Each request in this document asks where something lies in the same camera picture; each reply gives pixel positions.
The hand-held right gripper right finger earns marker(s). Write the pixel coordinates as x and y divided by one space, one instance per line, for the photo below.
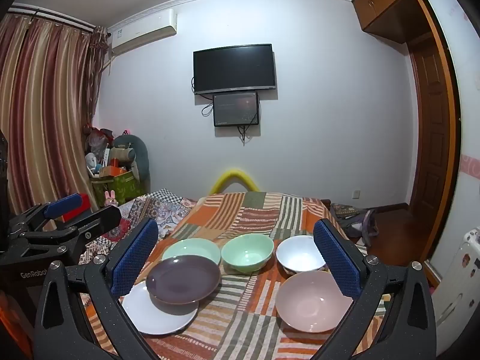
335 258

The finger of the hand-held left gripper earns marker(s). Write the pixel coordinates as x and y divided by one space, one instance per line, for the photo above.
62 204
101 219

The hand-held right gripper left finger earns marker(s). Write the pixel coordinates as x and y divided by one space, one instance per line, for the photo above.
135 258

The white bowl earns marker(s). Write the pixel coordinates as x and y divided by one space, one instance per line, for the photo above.
300 255

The pink bowl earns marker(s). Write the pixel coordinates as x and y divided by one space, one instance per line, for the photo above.
311 300

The purple plate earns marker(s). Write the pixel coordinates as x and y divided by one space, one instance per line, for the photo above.
180 277

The green plate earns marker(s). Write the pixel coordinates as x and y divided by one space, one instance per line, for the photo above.
191 247

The white plate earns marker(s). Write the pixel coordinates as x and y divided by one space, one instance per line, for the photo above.
150 318

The green bowl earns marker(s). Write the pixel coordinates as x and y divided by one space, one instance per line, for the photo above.
247 251

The red box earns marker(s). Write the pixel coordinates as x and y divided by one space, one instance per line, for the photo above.
87 204

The pink bunny toy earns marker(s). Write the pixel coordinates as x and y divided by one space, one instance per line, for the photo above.
110 198

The green storage box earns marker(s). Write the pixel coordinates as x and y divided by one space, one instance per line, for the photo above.
123 189

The grey purple backpack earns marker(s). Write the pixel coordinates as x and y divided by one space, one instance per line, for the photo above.
356 225

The patterned patchwork quilt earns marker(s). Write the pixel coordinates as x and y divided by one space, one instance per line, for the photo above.
161 206

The grey plush toy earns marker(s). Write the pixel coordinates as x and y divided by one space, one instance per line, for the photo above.
123 154

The orange printed cloth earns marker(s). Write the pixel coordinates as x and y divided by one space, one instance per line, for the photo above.
13 326

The clear plastic bag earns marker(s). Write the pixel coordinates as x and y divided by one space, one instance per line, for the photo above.
97 140

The striped red gold curtain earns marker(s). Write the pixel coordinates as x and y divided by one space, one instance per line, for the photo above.
45 101

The yellow foam tube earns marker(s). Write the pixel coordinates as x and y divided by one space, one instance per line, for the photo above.
234 173

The brown wooden door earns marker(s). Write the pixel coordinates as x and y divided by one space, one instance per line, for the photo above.
431 138

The dark curtain rod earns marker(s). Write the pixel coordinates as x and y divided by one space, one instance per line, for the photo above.
56 17

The white air conditioner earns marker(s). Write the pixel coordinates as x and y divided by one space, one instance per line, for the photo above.
142 32

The wooden overhead cabinet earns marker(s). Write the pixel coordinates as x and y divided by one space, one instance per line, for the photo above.
378 0

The white wall socket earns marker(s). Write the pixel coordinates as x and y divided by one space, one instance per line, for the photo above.
356 194

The small black wall monitor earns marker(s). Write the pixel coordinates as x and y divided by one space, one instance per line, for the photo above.
236 108

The black wall television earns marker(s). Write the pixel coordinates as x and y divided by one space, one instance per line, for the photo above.
234 67

